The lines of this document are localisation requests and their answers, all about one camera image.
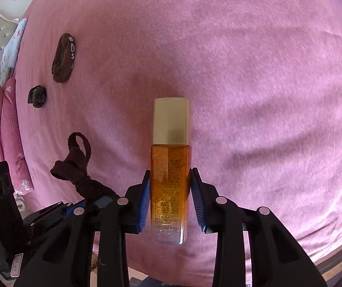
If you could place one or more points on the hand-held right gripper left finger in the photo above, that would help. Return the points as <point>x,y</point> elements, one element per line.
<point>144,203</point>

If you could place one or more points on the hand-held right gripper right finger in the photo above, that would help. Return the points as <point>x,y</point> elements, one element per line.
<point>197,203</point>

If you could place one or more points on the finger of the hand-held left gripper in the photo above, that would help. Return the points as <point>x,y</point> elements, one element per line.
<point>68,213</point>
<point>102,204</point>

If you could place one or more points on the amber bottle with gold cap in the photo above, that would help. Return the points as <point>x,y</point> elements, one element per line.
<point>171,185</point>

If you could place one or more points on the pink bed sheet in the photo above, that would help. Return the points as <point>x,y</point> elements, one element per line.
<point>248,95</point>

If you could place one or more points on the black balled sock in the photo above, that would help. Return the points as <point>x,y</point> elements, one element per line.
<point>37,96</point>

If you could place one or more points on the dark brown lettered sock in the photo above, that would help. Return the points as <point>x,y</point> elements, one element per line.
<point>64,62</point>

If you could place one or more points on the light blue printed pillow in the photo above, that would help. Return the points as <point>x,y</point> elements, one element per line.
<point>12,50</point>

